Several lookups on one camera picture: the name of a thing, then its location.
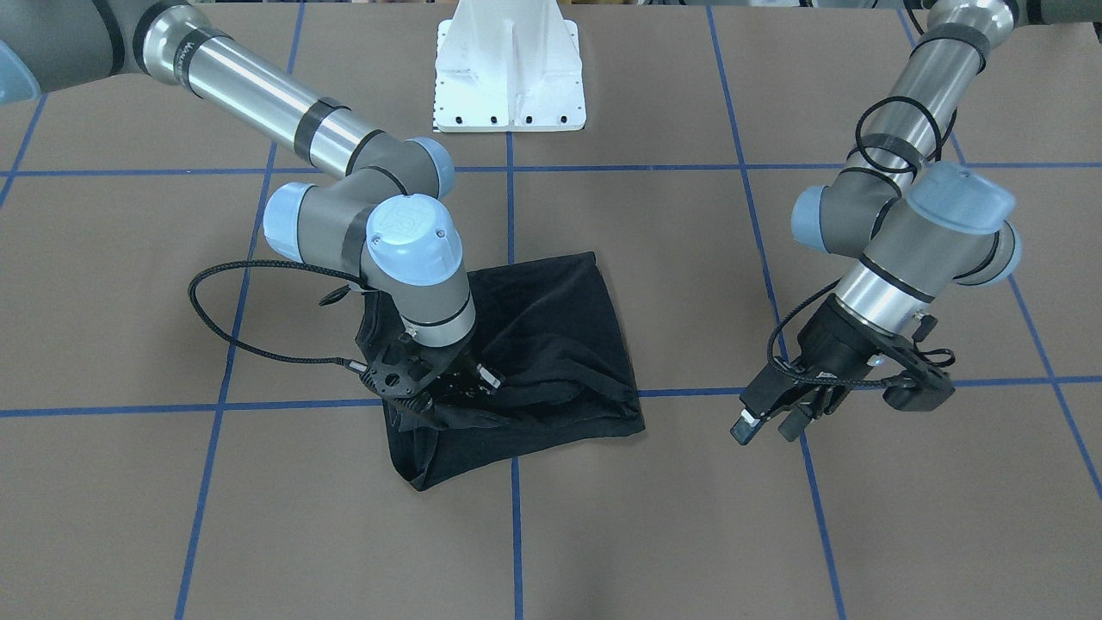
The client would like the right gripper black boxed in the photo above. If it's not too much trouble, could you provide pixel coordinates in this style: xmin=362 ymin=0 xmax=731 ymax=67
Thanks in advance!
xmin=361 ymin=331 xmax=504 ymax=418

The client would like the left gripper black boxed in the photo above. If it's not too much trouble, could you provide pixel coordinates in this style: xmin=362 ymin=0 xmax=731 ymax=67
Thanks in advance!
xmin=731 ymin=297 xmax=957 ymax=446

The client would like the black graphic t-shirt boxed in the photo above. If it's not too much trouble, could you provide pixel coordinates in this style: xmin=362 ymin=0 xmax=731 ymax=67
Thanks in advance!
xmin=383 ymin=251 xmax=645 ymax=491

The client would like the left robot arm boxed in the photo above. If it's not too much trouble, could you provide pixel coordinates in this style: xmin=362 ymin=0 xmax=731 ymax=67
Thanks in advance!
xmin=731 ymin=1 xmax=1099 ymax=446

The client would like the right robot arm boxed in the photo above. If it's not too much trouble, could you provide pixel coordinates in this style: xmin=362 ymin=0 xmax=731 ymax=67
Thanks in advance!
xmin=3 ymin=1 xmax=371 ymax=423

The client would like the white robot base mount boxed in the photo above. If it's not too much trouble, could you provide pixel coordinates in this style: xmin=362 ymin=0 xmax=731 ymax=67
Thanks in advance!
xmin=433 ymin=1 xmax=587 ymax=133

